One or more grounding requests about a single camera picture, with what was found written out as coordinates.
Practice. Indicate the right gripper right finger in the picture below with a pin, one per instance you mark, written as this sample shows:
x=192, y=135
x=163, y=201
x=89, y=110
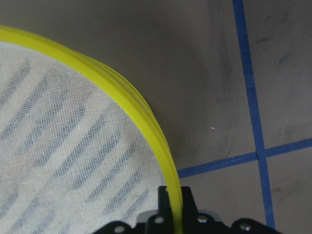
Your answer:
x=195, y=222

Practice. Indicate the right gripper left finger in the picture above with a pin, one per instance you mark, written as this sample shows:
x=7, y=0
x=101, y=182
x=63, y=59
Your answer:
x=158, y=221

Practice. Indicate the yellow steamer layer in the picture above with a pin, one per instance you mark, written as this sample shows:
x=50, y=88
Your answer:
x=77, y=150
x=137, y=95

